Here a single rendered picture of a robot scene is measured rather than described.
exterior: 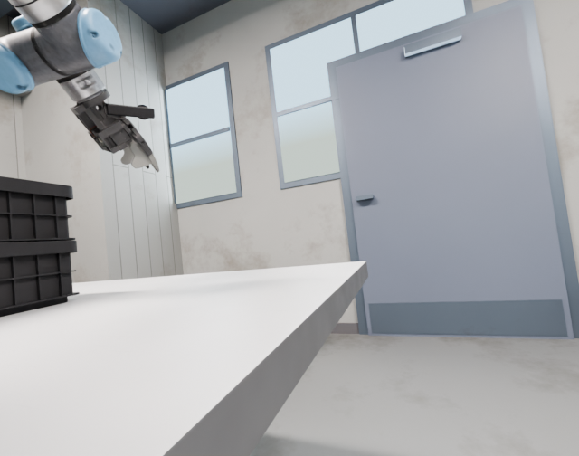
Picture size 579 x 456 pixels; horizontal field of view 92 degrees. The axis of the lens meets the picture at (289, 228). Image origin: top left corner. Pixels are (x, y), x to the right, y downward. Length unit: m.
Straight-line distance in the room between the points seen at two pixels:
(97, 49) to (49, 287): 0.42
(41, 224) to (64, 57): 0.29
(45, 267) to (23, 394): 0.46
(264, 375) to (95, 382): 0.10
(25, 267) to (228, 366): 0.53
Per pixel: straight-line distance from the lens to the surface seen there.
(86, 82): 0.78
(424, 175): 2.22
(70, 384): 0.23
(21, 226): 0.68
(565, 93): 2.57
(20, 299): 0.67
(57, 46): 0.64
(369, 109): 2.37
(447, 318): 2.28
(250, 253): 2.57
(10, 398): 0.24
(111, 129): 0.80
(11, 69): 0.68
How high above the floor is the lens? 0.77
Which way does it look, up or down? 3 degrees up
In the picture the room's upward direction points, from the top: 6 degrees counter-clockwise
